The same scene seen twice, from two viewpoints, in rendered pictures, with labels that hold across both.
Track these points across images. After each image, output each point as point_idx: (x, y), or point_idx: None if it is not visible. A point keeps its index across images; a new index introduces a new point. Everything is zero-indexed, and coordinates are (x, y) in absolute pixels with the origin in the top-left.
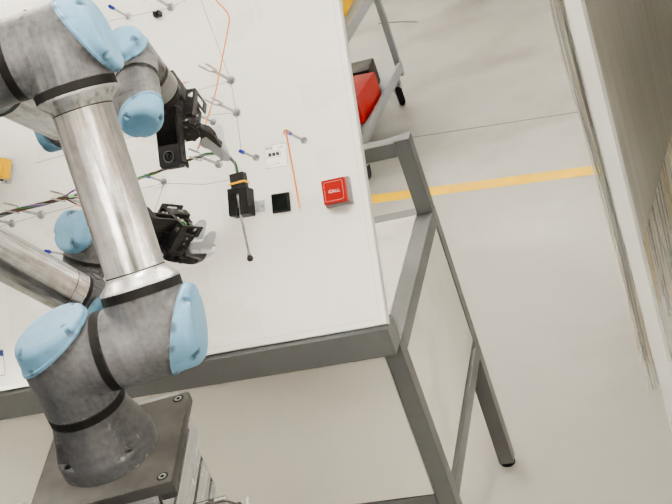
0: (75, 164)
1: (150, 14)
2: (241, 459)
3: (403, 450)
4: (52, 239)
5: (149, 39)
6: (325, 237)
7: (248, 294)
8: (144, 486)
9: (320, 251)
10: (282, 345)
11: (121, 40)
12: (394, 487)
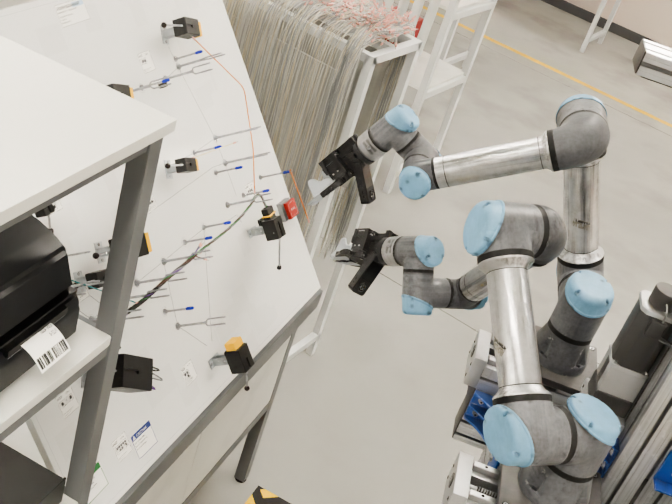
0: (596, 190)
1: (154, 85)
2: (220, 432)
3: (274, 377)
4: (151, 302)
5: (160, 107)
6: (285, 242)
7: (266, 296)
8: (596, 355)
9: (286, 252)
10: (289, 323)
11: (412, 115)
12: (260, 407)
